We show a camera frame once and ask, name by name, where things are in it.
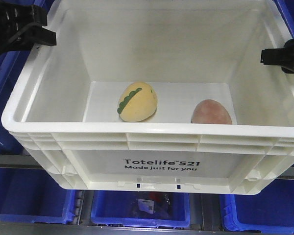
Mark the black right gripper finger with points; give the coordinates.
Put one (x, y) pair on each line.
(282, 57)

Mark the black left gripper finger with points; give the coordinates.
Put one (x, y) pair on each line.
(24, 37)

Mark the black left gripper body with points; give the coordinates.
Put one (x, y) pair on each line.
(24, 14)

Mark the pink egg plush toy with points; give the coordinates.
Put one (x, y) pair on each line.
(210, 112)

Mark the cream egg plush green stripe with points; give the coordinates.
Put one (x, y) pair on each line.
(138, 102)

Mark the white plastic tote box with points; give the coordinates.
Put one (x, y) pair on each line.
(63, 109)

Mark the blue bin upper left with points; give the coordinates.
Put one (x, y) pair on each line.
(11, 65)

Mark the blue bin lower right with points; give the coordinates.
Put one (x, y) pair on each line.
(271, 211)

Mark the blue bin lower left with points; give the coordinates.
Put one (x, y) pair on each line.
(32, 196)

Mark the clear bag of parts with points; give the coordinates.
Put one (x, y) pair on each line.
(151, 205)

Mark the blue bin lower middle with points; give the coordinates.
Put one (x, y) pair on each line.
(113, 208)

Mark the lower metal shelf rail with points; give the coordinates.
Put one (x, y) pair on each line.
(8, 228)

